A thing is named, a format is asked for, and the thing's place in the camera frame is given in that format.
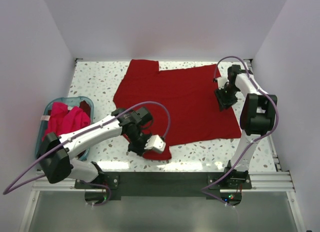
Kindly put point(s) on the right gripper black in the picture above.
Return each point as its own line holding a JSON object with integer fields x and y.
{"x": 223, "y": 102}

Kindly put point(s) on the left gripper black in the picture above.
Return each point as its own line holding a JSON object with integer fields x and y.
{"x": 139, "y": 149}

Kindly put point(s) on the dark red t-shirt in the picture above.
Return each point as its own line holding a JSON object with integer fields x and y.
{"x": 189, "y": 96}

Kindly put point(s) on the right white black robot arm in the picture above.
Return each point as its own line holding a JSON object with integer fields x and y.
{"x": 257, "y": 119}

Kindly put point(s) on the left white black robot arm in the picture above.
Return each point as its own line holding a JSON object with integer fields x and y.
{"x": 57, "y": 154}

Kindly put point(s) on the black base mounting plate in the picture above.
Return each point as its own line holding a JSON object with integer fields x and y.
{"x": 97, "y": 192}

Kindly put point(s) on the teal plastic laundry basket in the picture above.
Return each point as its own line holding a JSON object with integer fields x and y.
{"x": 70, "y": 102}

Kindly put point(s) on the pink t-shirt in basket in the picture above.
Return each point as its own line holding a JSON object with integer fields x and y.
{"x": 63, "y": 121}

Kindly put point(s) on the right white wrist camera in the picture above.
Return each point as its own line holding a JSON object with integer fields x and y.
{"x": 221, "y": 81}

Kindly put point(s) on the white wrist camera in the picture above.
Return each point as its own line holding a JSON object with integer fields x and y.
{"x": 155, "y": 143}
{"x": 221, "y": 81}

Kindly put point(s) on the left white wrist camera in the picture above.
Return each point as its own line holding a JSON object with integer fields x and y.
{"x": 155, "y": 143}

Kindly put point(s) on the aluminium frame rail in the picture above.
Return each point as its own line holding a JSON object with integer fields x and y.
{"x": 265, "y": 182}

